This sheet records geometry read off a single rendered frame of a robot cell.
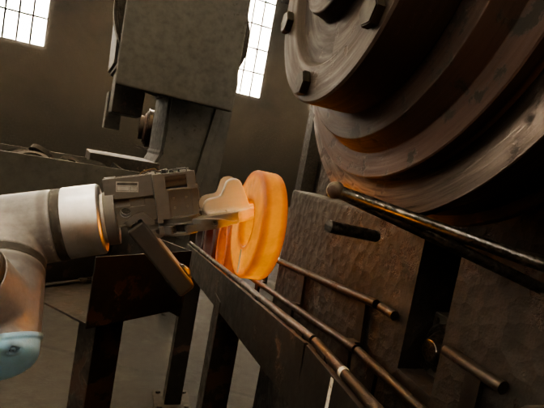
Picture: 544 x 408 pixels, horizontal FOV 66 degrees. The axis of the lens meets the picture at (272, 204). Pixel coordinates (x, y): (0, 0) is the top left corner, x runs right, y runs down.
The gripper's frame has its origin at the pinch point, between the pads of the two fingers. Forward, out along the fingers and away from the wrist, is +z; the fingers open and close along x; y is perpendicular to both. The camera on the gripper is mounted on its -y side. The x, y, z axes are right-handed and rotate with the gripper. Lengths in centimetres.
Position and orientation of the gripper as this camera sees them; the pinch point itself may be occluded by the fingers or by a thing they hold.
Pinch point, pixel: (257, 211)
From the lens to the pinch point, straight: 59.7
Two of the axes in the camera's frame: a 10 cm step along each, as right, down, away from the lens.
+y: -0.9, -9.8, -1.7
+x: -3.0, -1.4, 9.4
